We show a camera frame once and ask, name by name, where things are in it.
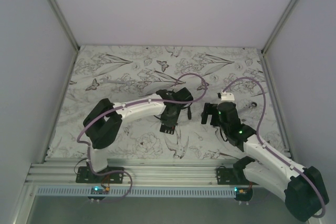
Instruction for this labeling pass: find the black fuse box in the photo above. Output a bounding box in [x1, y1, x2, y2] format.
[160, 124, 175, 135]

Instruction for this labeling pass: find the black handled screwdriver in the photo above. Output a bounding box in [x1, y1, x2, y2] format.
[187, 106, 192, 120]

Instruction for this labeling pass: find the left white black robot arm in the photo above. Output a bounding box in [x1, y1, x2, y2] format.
[83, 88, 194, 183]

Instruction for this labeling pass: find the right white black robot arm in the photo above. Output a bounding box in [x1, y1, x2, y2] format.
[201, 102, 329, 222]

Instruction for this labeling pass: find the silver ratchet wrench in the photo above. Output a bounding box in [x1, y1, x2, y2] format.
[241, 102, 258, 110]

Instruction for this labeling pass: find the floral patterned mat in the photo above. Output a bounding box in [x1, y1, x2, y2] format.
[47, 45, 289, 159]

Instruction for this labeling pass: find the right controller board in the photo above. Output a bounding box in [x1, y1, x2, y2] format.
[234, 187, 253, 205]

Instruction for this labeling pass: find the controller board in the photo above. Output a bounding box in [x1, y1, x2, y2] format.
[234, 187, 253, 205]
[88, 186, 109, 203]

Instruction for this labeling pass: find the left controller board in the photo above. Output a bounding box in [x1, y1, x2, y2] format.
[88, 186, 109, 203]

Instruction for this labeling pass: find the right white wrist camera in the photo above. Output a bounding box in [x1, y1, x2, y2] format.
[217, 92, 235, 102]

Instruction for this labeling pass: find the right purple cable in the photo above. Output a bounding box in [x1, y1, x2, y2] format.
[222, 77, 328, 219]

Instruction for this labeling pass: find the purple cable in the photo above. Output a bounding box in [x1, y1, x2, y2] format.
[77, 73, 208, 204]
[222, 77, 328, 219]

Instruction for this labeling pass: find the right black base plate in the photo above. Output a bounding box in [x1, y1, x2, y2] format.
[215, 166, 250, 186]

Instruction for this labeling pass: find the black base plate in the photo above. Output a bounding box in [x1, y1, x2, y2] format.
[76, 166, 124, 184]
[215, 166, 250, 186]

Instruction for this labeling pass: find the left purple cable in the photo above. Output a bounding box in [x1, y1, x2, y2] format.
[77, 73, 208, 204]

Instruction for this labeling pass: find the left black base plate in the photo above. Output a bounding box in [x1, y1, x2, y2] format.
[76, 166, 124, 184]

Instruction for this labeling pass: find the aluminium rail base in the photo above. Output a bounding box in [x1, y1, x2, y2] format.
[25, 158, 236, 187]

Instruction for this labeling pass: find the white slotted cable duct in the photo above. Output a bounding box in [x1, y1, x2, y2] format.
[36, 186, 235, 198]

